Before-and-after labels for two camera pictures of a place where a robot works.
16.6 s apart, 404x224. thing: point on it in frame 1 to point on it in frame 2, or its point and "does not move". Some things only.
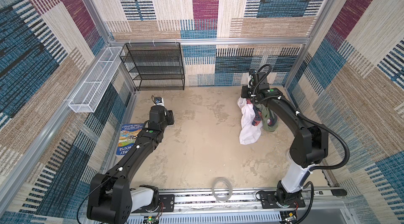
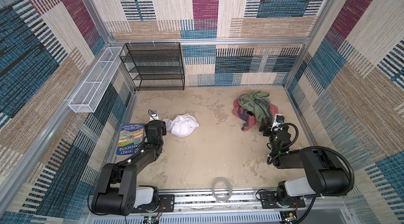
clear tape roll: [230, 186] does not move
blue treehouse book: [128, 134] does not move
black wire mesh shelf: [155, 65] does not move
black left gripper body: [168, 120] to [162, 132]
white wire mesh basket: [90, 94] does not move
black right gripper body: [248, 92] to [267, 132]
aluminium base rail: [241, 206] does not move
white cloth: [250, 134] to [182, 125]
